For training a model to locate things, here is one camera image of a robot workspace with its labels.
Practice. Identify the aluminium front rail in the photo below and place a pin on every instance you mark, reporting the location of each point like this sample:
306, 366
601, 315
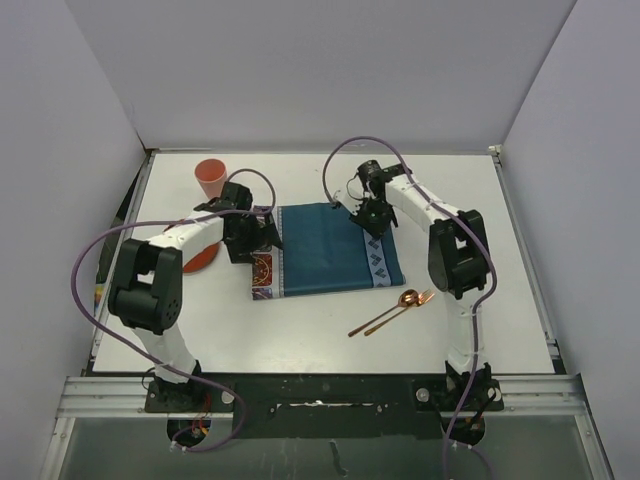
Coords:
120, 397

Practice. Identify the red round plate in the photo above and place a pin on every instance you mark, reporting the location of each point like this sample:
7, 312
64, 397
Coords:
201, 260

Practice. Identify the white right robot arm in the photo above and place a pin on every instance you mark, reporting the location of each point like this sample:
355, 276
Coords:
458, 259

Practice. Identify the copper fork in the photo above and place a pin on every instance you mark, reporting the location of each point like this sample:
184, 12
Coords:
422, 299

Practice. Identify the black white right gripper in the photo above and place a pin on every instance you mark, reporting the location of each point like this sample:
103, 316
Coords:
378, 229

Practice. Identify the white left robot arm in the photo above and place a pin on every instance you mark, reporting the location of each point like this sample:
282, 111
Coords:
147, 288

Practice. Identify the pink plastic cup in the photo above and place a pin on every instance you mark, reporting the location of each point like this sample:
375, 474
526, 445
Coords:
211, 175

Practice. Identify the copper spoon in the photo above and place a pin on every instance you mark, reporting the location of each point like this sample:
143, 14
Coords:
406, 299

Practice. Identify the blue patterned placemat cloth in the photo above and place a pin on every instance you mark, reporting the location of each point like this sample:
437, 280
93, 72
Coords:
323, 252

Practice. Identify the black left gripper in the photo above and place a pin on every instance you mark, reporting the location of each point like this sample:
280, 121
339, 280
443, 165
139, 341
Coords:
263, 237

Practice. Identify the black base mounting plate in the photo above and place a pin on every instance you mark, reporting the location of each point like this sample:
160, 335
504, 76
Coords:
465, 423

